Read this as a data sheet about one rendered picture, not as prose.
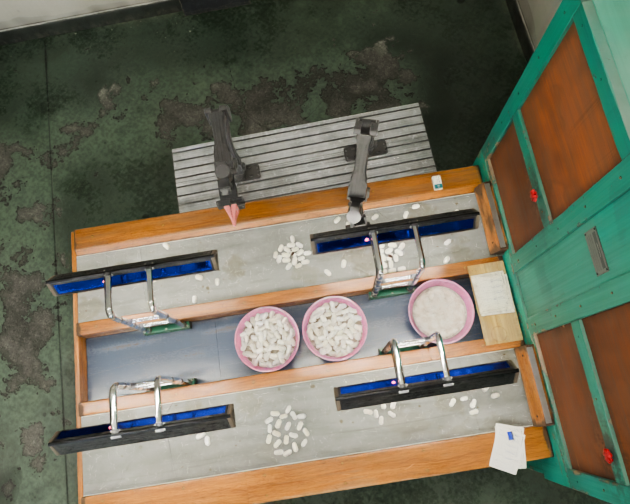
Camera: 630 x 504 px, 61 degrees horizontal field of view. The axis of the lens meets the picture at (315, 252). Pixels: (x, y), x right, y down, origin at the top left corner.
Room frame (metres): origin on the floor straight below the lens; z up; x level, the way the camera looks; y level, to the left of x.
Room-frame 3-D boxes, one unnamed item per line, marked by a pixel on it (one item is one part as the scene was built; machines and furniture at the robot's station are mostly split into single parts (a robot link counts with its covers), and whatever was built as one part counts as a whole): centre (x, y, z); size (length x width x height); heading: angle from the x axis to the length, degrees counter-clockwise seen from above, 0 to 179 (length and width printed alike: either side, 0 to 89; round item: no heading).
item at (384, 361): (0.13, 0.14, 0.71); 1.81 x 0.05 x 0.11; 89
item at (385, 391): (0.01, -0.29, 1.08); 0.62 x 0.08 x 0.07; 89
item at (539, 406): (-0.06, -0.73, 0.83); 0.30 x 0.06 x 0.07; 179
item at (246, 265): (0.64, 0.13, 0.73); 1.81 x 0.30 x 0.02; 89
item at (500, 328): (0.28, -0.68, 0.77); 0.33 x 0.15 x 0.01; 179
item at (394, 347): (0.09, -0.28, 0.90); 0.20 x 0.19 x 0.45; 89
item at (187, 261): (0.59, 0.67, 1.08); 0.62 x 0.08 x 0.07; 89
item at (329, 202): (0.85, 0.13, 0.67); 1.81 x 0.12 x 0.19; 89
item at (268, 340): (0.30, 0.25, 0.72); 0.24 x 0.24 x 0.06
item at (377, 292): (0.49, -0.29, 0.90); 0.20 x 0.19 x 0.45; 89
